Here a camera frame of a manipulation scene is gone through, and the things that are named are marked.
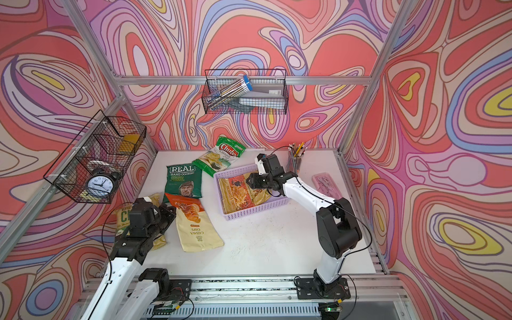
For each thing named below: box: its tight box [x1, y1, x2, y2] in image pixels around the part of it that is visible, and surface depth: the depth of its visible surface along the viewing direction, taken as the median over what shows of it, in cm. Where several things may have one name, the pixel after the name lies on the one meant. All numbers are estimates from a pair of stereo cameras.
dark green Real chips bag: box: [162, 163, 202, 204], surface depth 107 cm
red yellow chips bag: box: [218, 172, 272, 214], surface depth 100 cm
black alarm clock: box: [86, 168, 120, 198], surface depth 69 cm
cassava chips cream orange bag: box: [164, 192, 225, 253], surface depth 84 cm
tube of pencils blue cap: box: [207, 74, 253, 110], surface depth 81 cm
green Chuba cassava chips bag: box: [192, 136, 246, 177], surface depth 120 cm
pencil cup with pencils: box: [286, 142, 308, 174], surface depth 103 cm
